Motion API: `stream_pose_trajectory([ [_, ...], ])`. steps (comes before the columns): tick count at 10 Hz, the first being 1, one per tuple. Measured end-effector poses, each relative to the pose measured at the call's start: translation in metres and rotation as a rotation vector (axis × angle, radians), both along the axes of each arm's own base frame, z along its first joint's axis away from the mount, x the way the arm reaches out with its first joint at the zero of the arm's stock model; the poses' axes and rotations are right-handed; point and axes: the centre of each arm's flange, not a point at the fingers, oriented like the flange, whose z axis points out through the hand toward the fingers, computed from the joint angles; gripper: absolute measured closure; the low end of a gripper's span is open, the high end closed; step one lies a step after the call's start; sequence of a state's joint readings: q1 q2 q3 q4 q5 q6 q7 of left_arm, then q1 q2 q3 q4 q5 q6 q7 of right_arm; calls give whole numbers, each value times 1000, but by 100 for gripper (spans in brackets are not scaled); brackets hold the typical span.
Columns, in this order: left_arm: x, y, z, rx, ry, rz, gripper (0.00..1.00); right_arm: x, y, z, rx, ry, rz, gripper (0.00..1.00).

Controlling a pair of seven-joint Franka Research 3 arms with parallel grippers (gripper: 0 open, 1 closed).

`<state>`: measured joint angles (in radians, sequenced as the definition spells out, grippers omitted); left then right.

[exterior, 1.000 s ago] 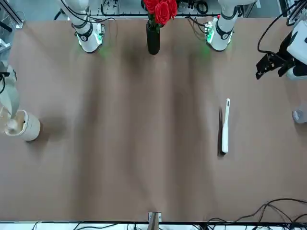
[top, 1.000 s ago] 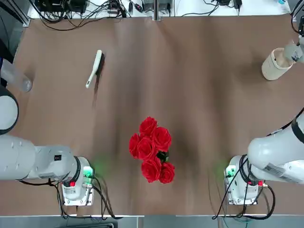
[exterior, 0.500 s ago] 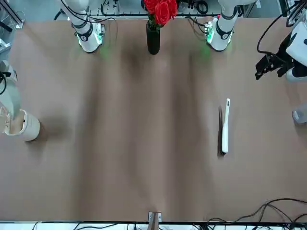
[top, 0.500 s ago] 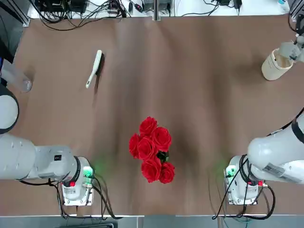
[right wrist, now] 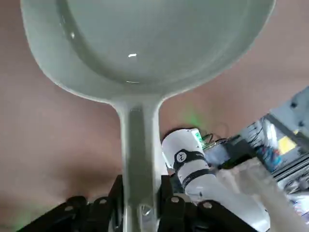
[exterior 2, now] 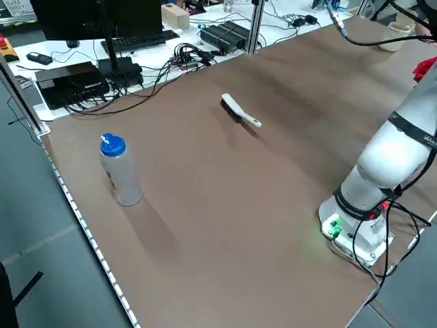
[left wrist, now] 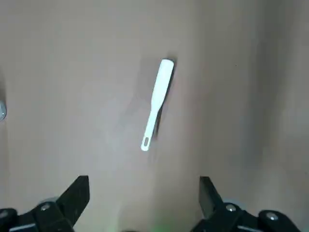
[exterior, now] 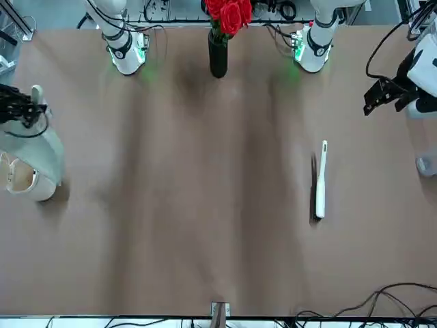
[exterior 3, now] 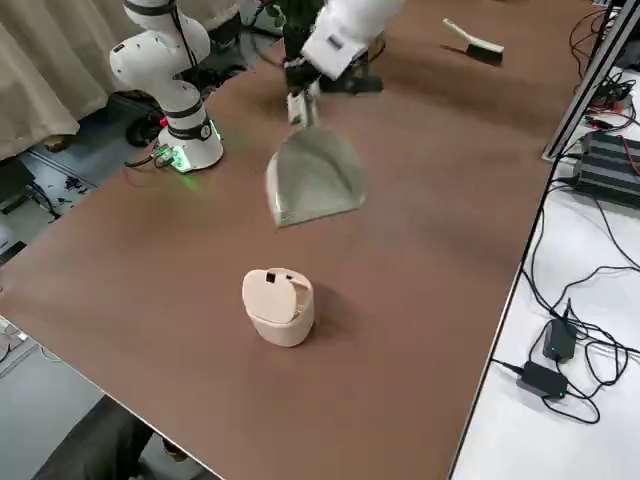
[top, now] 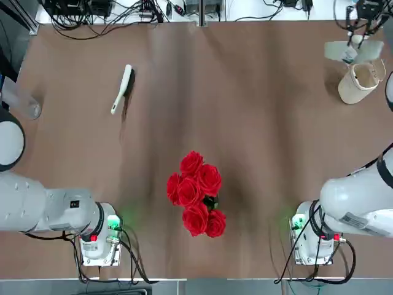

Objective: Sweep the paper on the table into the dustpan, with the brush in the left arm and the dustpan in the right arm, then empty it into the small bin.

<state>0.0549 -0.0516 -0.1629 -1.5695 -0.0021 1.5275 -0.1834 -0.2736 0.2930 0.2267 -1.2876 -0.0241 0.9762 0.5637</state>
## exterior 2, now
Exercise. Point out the white hand brush black bristles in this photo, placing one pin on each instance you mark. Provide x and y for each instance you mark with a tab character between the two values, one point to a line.
235	107

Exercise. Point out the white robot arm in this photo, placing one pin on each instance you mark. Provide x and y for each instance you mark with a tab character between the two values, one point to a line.
385	160

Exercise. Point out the small beige lidded bin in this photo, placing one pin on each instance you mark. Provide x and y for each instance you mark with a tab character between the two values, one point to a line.
396	39

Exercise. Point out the clear bottle blue lid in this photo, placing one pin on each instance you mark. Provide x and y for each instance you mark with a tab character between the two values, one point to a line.
123	171

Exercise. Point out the black usb hub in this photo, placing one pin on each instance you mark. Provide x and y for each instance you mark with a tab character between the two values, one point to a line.
184	61

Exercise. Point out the black finned power supply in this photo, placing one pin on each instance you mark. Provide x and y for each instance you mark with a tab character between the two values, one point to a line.
223	36

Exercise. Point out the black keyboard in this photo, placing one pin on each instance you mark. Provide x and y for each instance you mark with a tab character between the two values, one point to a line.
143	40

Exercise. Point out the wooden block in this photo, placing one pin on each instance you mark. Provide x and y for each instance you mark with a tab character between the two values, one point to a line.
175	17

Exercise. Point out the flat black device box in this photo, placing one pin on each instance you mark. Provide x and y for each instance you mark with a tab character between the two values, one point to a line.
68	80

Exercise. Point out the black computer mouse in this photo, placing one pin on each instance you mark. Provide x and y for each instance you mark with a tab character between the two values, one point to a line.
72	43

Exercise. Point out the black monitor with stand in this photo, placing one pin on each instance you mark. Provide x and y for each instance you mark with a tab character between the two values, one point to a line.
85	20

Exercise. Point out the clear acrylic panel stand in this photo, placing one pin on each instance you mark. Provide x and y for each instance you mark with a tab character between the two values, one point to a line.
24	99

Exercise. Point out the red emergency stop button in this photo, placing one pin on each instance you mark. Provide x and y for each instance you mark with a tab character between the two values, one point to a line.
3	41

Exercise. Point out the aluminium profile post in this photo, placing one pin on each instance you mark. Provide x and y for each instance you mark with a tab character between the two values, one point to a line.
256	27

